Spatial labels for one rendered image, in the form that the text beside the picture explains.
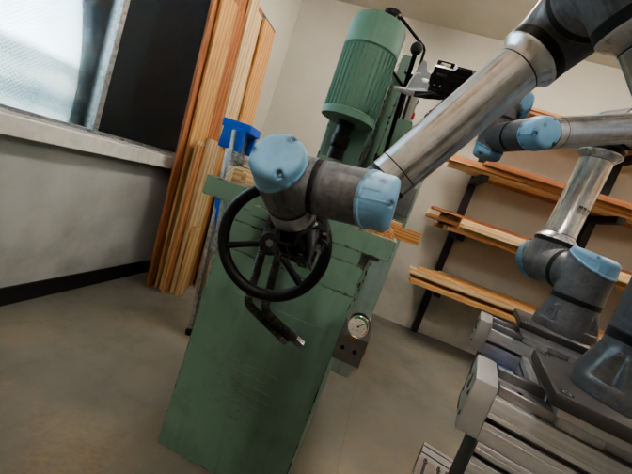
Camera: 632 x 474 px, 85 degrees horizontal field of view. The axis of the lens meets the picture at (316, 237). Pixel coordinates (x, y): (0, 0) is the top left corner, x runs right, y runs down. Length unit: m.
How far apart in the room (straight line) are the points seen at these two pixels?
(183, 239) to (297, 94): 1.96
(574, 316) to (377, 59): 0.88
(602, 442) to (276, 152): 0.58
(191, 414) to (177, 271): 1.32
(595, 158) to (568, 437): 0.85
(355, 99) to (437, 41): 2.68
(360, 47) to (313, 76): 2.57
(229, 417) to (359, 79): 1.10
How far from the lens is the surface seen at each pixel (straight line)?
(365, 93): 1.12
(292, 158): 0.43
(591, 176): 1.28
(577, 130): 1.03
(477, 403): 0.64
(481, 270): 3.52
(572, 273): 1.14
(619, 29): 0.52
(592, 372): 0.67
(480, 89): 0.59
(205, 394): 1.26
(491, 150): 1.04
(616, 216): 3.41
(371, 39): 1.16
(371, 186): 0.42
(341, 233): 0.98
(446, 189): 3.43
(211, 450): 1.34
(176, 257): 2.46
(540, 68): 0.62
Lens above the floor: 0.97
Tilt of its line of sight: 7 degrees down
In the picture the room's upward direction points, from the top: 19 degrees clockwise
